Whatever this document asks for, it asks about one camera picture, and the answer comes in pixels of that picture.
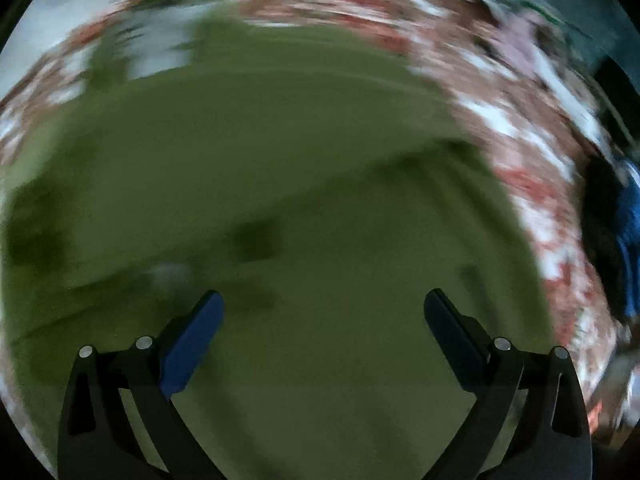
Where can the floral blanket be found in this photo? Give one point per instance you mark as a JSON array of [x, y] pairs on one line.
[[525, 160]]

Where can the black garment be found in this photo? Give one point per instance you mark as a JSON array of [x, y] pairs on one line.
[[597, 230]]

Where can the blue garment with white print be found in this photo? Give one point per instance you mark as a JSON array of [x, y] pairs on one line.
[[629, 240]]

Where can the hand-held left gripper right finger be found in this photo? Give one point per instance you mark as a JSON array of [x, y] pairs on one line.
[[452, 342]]

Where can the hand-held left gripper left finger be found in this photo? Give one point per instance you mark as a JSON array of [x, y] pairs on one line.
[[192, 342]]

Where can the pink cloth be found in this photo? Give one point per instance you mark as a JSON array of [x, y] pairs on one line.
[[522, 42]]

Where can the green garment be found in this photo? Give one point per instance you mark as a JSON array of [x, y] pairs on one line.
[[300, 185]]

